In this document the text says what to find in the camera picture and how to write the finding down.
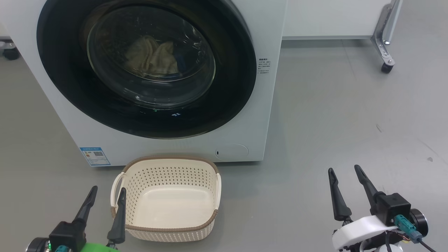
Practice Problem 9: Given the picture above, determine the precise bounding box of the teal connector camera cable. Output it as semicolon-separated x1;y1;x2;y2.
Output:
394;215;438;252

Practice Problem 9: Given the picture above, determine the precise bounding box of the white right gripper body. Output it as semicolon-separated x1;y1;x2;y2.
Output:
332;215;399;251

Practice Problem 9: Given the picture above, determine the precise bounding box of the cream perforated laundry basket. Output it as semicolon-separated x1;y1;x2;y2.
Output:
110;156;222;243

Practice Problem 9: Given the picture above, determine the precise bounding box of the white partition board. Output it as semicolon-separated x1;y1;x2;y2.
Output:
282;0;393;40

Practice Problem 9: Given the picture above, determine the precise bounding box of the white appliance access flap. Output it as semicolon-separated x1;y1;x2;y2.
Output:
215;143;249;161

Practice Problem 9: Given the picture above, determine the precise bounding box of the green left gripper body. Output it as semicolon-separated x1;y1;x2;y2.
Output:
79;241;120;252

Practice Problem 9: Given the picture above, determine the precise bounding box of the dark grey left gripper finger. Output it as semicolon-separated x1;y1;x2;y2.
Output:
73;185;98;224
107;187;126;244

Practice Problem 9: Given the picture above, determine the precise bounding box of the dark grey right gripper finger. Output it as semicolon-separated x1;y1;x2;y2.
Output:
328;168;352;222
354;164;380;210

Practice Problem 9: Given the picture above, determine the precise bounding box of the grey metal partition leg bracket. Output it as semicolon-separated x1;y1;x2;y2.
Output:
371;0;403;67

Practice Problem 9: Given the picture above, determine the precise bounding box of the glass washing machine door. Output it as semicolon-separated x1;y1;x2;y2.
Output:
36;0;257;139

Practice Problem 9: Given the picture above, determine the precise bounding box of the blue energy label sticker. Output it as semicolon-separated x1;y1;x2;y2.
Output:
79;147;111;166

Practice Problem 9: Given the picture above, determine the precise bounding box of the white front-load washing machine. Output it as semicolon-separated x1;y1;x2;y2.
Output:
0;0;288;168

